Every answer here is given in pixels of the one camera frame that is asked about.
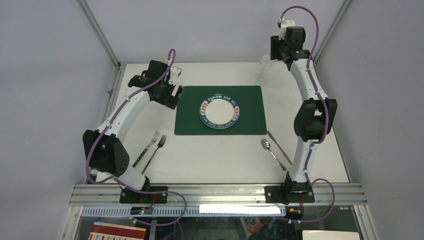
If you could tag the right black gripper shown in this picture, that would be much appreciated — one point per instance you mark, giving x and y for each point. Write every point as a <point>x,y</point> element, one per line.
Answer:
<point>275,44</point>

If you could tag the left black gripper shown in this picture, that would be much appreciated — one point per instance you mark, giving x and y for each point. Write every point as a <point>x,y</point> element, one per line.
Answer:
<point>171,101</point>

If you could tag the clear drinking glass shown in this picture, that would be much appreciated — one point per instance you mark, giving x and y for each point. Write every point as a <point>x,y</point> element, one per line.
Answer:
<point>265,64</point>

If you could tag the slim silver fork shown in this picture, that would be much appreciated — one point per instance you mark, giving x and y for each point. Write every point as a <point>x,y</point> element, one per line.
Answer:
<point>159,146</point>

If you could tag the silver fork dark handle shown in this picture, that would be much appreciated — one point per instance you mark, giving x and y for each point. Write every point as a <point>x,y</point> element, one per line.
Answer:
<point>151,143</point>

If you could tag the white plate teal rim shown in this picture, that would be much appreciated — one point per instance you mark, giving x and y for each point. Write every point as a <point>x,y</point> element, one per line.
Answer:
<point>219,111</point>

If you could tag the dark green placemat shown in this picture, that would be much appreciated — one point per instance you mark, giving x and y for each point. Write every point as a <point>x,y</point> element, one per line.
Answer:
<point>249,98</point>

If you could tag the silver table knife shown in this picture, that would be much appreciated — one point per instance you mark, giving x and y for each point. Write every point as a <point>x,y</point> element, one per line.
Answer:
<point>280,148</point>

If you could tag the silver spoon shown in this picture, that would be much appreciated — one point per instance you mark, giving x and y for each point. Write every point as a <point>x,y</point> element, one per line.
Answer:
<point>267,146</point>

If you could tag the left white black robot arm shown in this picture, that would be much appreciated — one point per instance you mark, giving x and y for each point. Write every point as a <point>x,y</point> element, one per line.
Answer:
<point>104,149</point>

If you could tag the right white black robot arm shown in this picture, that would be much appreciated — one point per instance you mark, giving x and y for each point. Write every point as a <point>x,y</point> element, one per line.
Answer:
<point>316,114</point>

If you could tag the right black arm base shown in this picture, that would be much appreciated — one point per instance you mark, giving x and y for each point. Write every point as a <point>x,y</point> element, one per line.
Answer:
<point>282,194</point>

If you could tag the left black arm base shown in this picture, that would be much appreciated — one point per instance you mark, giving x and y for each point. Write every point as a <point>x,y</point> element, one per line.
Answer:
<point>130,197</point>

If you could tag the red striped book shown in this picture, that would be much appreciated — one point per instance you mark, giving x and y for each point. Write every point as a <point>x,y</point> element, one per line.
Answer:
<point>111,231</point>

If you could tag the orange object under table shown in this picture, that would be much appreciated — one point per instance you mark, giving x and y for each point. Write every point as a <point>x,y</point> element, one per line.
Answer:
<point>256,225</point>

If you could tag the white box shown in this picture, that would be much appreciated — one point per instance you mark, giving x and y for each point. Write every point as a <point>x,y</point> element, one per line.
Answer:
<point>329,235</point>

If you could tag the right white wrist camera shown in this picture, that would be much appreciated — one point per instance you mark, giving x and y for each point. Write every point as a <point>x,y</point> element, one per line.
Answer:
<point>283,25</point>

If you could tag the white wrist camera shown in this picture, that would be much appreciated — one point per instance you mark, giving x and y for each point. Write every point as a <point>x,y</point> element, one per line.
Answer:
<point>173,75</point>
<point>283,25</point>

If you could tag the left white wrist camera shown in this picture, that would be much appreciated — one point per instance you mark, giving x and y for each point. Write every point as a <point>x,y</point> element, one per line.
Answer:
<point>173,75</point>

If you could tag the white slotted cable duct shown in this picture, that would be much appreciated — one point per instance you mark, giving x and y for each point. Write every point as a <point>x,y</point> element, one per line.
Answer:
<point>203,210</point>

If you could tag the aluminium frame rail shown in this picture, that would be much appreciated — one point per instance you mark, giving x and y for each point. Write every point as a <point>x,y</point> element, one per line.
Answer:
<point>342,194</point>

